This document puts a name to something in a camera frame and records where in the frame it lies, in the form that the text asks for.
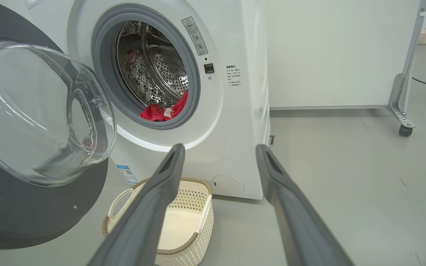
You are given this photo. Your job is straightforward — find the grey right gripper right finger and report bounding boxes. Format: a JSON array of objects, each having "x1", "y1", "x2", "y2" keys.
[{"x1": 256, "y1": 144, "x2": 354, "y2": 266}]

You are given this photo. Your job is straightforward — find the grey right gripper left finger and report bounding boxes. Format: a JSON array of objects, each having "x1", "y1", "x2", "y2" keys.
[{"x1": 87, "y1": 143, "x2": 186, "y2": 266}]

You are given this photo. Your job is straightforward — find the red shorts with white stripe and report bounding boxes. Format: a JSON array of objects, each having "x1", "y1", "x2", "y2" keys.
[{"x1": 139, "y1": 91, "x2": 189, "y2": 122}]

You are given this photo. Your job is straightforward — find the round glass washing machine door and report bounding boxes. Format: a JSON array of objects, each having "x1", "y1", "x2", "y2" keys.
[{"x1": 0, "y1": 0, "x2": 118, "y2": 250}]

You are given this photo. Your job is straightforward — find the cream perforated laundry basket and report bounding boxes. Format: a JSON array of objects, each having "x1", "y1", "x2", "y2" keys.
[{"x1": 102, "y1": 177, "x2": 214, "y2": 266}]

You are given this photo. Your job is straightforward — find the white front-load washing machine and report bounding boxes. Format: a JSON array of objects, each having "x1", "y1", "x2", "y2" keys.
[{"x1": 24, "y1": 0, "x2": 272, "y2": 201}]

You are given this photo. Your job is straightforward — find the blue energy label sticker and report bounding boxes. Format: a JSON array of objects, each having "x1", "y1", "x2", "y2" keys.
[{"x1": 116, "y1": 164, "x2": 139, "y2": 185}]

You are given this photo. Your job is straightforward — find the metal cart leg with caster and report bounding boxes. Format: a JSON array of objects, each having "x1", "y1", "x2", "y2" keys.
[{"x1": 264, "y1": 0, "x2": 426, "y2": 137}]

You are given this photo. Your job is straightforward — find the grey warning sticker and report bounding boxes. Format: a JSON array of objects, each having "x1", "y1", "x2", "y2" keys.
[{"x1": 182, "y1": 16, "x2": 209, "y2": 56}]

